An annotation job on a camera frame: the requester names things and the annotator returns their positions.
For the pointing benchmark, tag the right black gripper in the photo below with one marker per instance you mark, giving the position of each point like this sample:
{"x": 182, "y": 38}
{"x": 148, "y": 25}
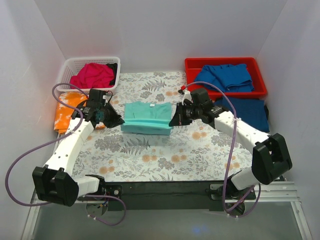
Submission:
{"x": 183, "y": 113}

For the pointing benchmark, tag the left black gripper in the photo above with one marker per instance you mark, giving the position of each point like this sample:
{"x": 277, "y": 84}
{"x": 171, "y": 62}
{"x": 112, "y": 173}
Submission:
{"x": 109, "y": 115}

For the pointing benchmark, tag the teal t shirt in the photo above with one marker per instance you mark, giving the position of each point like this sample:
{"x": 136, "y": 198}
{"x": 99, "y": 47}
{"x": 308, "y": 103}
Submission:
{"x": 147, "y": 118}

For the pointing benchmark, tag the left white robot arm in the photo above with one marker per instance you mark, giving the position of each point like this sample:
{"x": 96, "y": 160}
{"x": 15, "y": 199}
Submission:
{"x": 54, "y": 182}

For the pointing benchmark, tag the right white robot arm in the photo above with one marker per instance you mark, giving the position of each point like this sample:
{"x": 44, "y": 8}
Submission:
{"x": 270, "y": 154}

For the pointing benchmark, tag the magenta t shirt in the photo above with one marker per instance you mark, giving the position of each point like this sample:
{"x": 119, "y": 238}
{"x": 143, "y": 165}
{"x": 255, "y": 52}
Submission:
{"x": 92, "y": 75}

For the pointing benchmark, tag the orange folded t shirt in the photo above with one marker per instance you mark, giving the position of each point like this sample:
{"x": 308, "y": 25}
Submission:
{"x": 63, "y": 113}

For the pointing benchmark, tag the red plastic bin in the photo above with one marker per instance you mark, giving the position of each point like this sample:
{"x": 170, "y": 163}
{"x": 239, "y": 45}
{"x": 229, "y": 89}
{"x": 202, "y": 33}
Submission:
{"x": 194, "y": 65}

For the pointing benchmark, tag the black garment in basket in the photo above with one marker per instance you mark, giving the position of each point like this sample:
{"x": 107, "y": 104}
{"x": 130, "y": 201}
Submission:
{"x": 114, "y": 68}

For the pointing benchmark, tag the blue crumpled t shirt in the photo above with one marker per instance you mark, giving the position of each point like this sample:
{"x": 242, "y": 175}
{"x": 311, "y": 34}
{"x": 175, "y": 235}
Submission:
{"x": 228, "y": 78}

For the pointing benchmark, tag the white plastic basket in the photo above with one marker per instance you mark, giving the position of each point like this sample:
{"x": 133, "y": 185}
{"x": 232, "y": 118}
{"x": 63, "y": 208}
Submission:
{"x": 72, "y": 66}

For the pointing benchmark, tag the navy folded t shirt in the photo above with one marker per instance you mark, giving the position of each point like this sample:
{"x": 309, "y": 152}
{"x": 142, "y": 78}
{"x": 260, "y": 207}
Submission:
{"x": 253, "y": 112}

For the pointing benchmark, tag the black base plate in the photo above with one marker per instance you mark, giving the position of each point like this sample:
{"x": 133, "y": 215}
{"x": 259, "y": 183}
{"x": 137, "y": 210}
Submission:
{"x": 167, "y": 195}

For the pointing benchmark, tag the aluminium mounting rail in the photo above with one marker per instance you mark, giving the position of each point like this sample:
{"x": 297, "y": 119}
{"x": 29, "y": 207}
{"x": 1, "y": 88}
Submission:
{"x": 279, "y": 191}

